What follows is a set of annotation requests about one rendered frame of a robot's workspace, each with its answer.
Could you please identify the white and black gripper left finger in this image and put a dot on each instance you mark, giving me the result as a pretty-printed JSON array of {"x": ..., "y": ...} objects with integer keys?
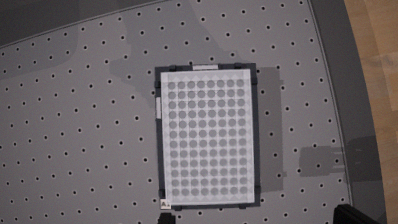
[{"x": 167, "y": 218}]

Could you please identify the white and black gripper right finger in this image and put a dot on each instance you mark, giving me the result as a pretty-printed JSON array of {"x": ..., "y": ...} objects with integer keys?
[{"x": 346, "y": 214}]

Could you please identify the grey base plate with hole grid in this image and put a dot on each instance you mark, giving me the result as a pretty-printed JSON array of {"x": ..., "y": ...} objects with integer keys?
[{"x": 77, "y": 113}]

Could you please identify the white well plate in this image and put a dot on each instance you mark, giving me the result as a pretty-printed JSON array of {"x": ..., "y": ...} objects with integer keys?
[{"x": 198, "y": 110}]

